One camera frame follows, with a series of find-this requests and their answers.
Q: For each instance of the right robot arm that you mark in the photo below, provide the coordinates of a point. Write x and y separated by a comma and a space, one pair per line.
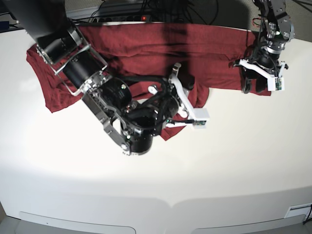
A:
132, 109

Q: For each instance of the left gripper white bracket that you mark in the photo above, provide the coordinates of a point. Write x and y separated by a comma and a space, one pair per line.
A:
255, 71

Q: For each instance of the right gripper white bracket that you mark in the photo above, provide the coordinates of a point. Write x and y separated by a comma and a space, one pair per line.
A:
171, 103

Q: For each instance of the dark red long-sleeve T-shirt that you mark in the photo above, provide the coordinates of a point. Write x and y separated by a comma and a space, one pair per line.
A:
205, 52

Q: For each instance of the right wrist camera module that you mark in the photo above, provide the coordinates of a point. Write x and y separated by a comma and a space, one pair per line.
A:
201, 117

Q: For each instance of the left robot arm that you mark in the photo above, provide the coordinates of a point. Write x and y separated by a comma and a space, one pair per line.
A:
276, 28

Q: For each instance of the white label plate on table edge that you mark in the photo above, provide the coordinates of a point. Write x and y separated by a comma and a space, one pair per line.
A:
304, 209

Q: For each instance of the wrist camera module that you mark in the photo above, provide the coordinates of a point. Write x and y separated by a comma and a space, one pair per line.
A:
276, 84
201, 117

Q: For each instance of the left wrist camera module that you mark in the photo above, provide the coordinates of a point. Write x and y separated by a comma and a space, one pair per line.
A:
276, 84

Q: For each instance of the black power strip red switch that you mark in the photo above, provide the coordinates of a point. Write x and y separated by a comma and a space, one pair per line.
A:
127, 18

